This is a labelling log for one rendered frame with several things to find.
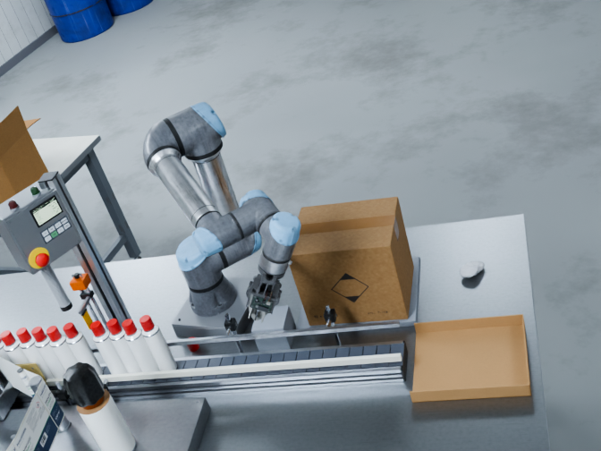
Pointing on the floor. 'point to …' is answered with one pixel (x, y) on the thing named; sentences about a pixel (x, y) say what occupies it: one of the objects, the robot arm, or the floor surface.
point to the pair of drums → (88, 16)
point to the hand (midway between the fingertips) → (257, 314)
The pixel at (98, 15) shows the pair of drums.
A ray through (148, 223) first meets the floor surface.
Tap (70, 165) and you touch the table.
